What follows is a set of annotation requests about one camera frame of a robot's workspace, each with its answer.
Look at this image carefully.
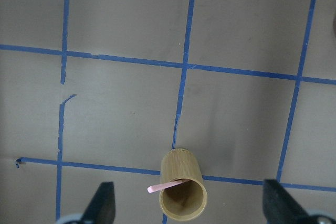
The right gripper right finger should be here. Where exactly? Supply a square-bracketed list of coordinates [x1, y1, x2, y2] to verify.
[262, 179, 315, 224]

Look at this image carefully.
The bamboo cylinder holder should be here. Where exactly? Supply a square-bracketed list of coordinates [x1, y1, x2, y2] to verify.
[159, 148, 208, 221]

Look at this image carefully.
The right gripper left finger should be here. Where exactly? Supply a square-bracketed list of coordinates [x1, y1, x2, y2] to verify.
[79, 182, 116, 223]

